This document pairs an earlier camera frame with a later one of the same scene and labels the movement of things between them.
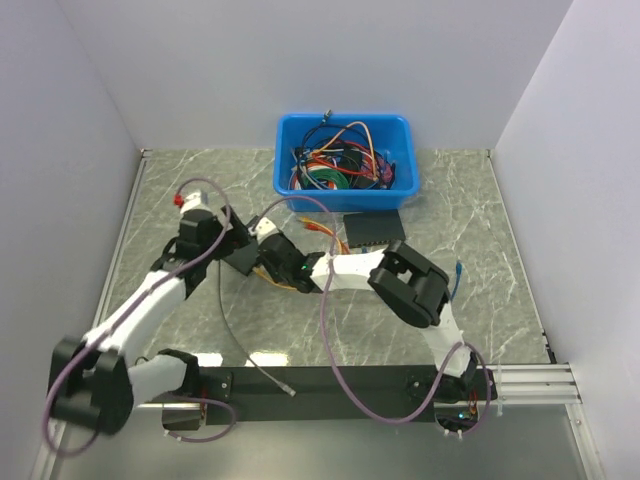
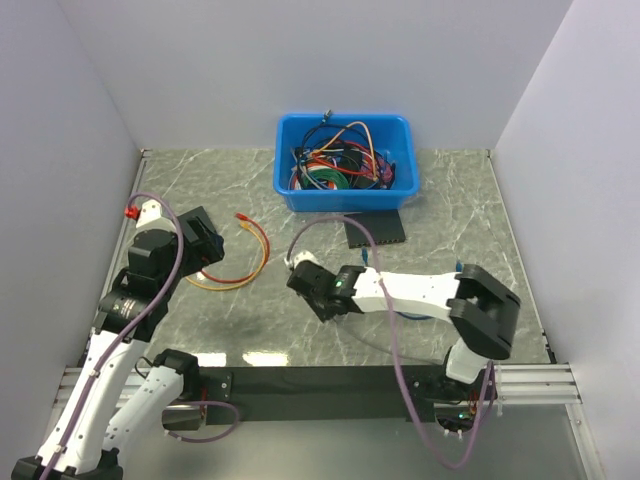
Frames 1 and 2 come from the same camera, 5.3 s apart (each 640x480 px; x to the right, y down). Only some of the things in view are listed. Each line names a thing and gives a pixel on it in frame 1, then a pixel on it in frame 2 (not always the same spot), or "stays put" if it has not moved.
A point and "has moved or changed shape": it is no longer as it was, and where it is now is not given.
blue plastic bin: [346, 162] stays put
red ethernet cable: [312, 226] → [243, 216]
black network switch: [373, 228] stays put
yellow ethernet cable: [309, 222] → [245, 226]
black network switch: [245, 259] has moved or changed shape
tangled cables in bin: [336, 157] stays put
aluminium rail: [535, 384] stays put
